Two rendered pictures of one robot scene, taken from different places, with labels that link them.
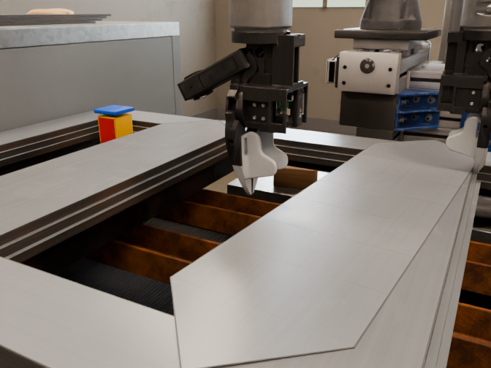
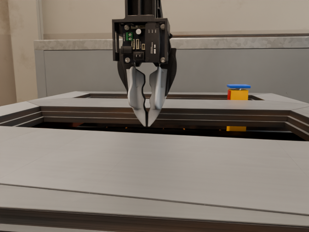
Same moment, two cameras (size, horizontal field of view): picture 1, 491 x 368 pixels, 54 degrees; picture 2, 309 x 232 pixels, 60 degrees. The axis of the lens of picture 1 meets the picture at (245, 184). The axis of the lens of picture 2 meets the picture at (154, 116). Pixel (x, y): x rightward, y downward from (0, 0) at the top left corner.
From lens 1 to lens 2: 63 cm
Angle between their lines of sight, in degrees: 67
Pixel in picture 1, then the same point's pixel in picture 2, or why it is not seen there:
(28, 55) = (220, 53)
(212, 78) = not seen: hidden behind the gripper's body
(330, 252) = (18, 151)
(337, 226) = (79, 149)
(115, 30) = (299, 41)
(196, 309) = not seen: outside the picture
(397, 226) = (88, 171)
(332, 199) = (154, 143)
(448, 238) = (54, 204)
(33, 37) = (225, 43)
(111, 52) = (291, 56)
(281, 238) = (50, 137)
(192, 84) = not seen: hidden behind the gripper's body
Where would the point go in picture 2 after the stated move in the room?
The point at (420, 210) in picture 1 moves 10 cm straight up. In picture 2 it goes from (158, 183) to (158, 48)
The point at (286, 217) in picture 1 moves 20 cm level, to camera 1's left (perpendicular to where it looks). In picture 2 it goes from (96, 135) to (80, 112)
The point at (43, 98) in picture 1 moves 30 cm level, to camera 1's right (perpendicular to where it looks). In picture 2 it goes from (225, 79) to (290, 84)
